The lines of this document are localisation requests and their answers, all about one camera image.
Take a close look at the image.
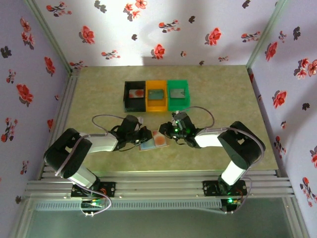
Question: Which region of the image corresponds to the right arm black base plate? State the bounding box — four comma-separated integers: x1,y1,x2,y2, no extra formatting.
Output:
202,180,248,197

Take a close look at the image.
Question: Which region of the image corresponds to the right controller board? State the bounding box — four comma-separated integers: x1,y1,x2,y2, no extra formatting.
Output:
221,197,242,206

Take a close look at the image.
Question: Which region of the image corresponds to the left controller board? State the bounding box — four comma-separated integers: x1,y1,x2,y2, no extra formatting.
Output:
81,199,105,209

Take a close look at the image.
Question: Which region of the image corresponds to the aluminium side rail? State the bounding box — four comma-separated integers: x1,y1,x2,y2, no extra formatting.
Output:
51,69,80,139

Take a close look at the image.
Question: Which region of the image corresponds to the pink card holder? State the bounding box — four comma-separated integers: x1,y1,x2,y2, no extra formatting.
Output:
138,130,171,151

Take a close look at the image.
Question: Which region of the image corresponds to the teal sample card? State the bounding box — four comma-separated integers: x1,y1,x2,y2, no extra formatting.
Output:
148,89,165,100

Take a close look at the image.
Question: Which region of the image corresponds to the left arm grey cable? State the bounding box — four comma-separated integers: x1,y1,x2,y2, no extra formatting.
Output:
54,114,126,177

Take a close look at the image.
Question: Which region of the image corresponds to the red flower sample card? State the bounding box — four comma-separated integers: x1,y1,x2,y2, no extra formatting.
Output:
128,89,145,99

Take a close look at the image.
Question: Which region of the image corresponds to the base grey cable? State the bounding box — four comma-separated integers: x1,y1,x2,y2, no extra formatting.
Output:
79,184,113,218
221,176,254,215

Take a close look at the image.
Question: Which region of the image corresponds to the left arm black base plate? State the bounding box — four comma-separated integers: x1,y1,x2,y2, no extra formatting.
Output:
71,181,116,198

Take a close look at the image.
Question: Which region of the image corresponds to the left base grey cable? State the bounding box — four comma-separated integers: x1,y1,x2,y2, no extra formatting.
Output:
79,184,113,218

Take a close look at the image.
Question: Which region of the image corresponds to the grey slotted cable duct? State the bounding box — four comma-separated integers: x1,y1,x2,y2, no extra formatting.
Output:
34,199,223,212

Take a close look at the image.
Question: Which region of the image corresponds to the controller board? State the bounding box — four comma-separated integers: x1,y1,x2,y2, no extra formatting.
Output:
221,197,242,206
81,199,105,209

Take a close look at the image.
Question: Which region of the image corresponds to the grey sample card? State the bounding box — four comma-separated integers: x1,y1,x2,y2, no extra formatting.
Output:
169,88,186,99

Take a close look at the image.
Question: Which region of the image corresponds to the aluminium frame rail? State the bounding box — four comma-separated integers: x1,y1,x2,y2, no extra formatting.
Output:
24,170,296,199

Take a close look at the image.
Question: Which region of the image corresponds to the yellow plastic bin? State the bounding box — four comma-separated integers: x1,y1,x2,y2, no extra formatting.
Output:
145,80,169,113

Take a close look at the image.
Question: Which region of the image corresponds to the red flower credit card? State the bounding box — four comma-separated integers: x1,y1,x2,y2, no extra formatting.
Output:
152,130,169,147

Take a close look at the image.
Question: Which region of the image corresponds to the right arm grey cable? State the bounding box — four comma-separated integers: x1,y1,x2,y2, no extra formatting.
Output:
182,106,267,178

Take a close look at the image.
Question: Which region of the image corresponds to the aluminium corner post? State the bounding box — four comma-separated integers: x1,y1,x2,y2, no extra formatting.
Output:
24,0,74,75
246,0,289,69

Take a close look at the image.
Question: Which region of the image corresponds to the black plastic bin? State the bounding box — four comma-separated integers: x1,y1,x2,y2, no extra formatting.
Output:
123,80,147,113

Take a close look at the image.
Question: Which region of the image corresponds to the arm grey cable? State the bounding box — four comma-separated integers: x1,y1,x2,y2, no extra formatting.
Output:
182,106,267,178
54,114,126,177

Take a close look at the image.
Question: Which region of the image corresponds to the right base grey cable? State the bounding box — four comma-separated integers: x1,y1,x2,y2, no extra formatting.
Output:
221,176,254,215

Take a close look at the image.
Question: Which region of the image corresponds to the green plastic bin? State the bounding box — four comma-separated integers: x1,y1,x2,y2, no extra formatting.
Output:
166,79,191,112

